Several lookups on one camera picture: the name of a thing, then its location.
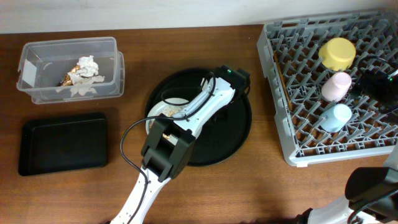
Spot food scraps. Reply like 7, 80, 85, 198
148, 105, 183, 144

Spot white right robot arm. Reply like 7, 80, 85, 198
293, 70, 397, 223

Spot clear plastic bin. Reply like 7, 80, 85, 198
17, 37, 125, 104

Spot black rectangular tray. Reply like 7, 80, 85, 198
18, 113, 108, 176

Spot round black tray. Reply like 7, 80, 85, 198
145, 68, 252, 167

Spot yellow bowl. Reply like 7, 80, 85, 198
318, 37, 356, 71

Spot grey plate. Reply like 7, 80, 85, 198
145, 97, 195, 136

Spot light blue cup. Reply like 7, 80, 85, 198
320, 103, 353, 133

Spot wooden chopstick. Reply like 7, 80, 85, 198
274, 51, 293, 111

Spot pink cup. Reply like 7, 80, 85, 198
321, 72, 352, 101

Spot grey dishwasher rack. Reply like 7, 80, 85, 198
257, 11, 397, 167

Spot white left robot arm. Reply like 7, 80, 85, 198
112, 65, 251, 223

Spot white napkin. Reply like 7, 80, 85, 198
58, 55, 105, 86

